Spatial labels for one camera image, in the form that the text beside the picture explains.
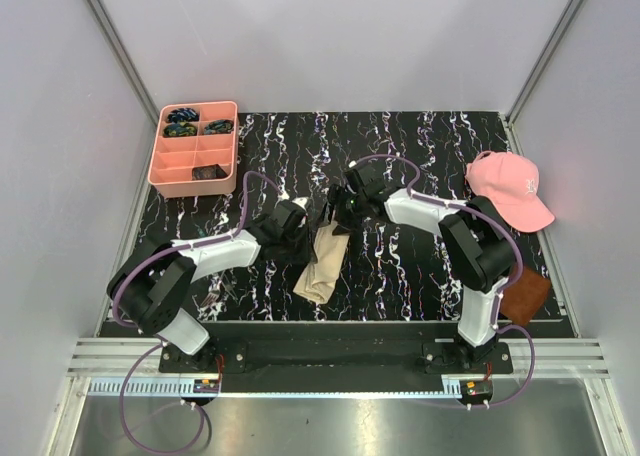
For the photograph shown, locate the left orange connector box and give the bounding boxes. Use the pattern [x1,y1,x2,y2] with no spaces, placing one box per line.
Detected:
[194,379,220,393]

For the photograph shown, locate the purple cable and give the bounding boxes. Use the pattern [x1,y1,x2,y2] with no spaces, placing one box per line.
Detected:
[110,170,291,451]
[349,154,536,408]

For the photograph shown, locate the pink plastic divided organizer box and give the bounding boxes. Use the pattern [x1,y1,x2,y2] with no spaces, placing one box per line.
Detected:
[148,101,239,199]

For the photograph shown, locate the beige cloth napkin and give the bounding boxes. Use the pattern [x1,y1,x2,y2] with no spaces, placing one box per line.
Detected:
[294,222,349,304]

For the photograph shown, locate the grey slotted cable duct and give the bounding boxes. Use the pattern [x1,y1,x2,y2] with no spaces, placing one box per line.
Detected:
[88,377,220,397]

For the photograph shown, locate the blue yellow patterned object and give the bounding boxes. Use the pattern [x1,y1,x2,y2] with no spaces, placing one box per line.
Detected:
[163,121,198,138]

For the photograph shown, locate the blue patterned object right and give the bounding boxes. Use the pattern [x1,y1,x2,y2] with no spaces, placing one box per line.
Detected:
[203,119,234,135]

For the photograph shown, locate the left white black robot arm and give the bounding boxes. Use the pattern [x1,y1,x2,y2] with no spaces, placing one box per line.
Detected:
[106,197,314,372]

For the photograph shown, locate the pink baseball cap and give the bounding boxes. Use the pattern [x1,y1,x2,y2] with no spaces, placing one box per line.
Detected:
[465,151,555,233]

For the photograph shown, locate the dark patterned object in box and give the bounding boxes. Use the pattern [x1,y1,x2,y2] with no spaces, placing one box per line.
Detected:
[192,164,228,181]

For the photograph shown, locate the blue patterned object top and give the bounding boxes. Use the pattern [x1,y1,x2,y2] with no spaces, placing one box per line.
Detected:
[167,107,199,124]

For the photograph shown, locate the clear plastic utensils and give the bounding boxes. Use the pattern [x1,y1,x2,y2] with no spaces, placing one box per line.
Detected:
[198,272,235,312]

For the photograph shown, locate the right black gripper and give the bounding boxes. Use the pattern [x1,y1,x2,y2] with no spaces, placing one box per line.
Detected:
[314,184,367,237]

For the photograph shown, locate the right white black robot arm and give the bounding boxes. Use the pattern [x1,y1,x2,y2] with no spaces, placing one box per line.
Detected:
[320,155,524,373]

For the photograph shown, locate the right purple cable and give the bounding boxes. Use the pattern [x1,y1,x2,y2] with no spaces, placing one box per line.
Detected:
[349,154,536,408]

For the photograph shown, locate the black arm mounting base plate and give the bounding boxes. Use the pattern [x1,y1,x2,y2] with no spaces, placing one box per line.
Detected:
[159,322,514,395]

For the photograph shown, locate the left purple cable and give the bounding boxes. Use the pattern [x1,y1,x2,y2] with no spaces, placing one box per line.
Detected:
[110,170,291,451]

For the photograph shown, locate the brown suede cloth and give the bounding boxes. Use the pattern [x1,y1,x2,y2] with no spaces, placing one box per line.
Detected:
[500,267,551,326]

